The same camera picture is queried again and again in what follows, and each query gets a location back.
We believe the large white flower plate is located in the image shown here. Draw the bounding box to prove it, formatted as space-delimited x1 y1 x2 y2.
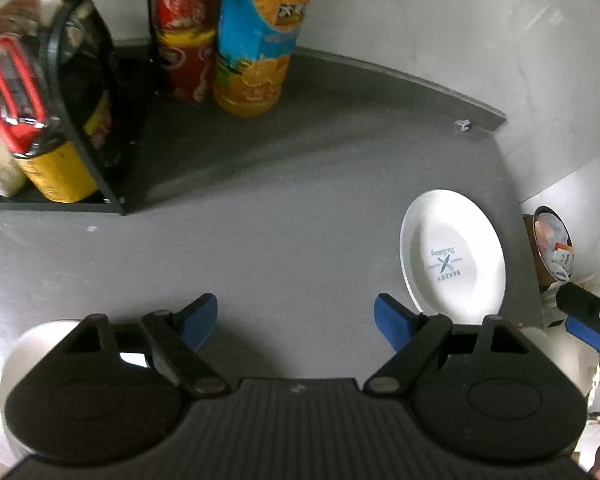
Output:
0 318 149 460

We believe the red chip can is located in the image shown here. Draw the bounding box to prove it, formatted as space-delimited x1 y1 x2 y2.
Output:
150 0 220 104

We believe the orange juice bottle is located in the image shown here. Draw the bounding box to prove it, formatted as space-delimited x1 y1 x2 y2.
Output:
213 0 311 118

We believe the small white bakery plate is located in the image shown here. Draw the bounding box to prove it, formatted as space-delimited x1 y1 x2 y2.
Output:
399 188 506 325

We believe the brown pot with trash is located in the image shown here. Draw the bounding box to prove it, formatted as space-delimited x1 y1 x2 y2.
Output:
524 206 574 290

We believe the black metal shelf rack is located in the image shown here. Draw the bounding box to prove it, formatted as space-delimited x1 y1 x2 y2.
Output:
0 0 133 214

